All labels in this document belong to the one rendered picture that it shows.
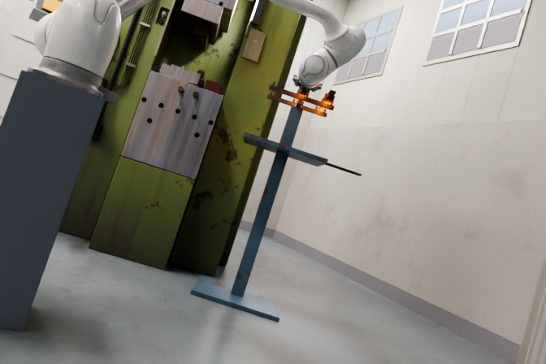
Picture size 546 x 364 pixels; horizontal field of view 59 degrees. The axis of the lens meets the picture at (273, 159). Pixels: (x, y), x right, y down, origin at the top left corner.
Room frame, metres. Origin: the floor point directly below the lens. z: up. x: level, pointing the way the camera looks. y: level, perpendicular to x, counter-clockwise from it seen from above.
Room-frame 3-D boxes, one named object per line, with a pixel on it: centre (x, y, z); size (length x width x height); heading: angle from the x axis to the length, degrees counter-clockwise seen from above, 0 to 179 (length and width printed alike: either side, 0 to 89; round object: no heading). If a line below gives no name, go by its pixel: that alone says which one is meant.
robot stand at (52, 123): (1.28, 0.58, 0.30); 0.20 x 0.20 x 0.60; 21
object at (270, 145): (2.34, -0.04, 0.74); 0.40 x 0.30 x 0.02; 91
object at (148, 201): (2.68, 0.56, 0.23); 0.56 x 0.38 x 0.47; 9
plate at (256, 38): (2.63, 0.29, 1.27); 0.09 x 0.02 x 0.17; 99
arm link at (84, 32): (1.29, 0.58, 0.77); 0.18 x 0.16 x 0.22; 38
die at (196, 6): (2.66, 0.62, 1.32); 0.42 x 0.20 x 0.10; 9
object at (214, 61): (2.98, 0.62, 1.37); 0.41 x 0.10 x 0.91; 99
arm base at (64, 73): (1.29, 0.56, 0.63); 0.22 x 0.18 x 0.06; 111
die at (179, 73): (2.66, 0.62, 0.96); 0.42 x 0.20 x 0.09; 9
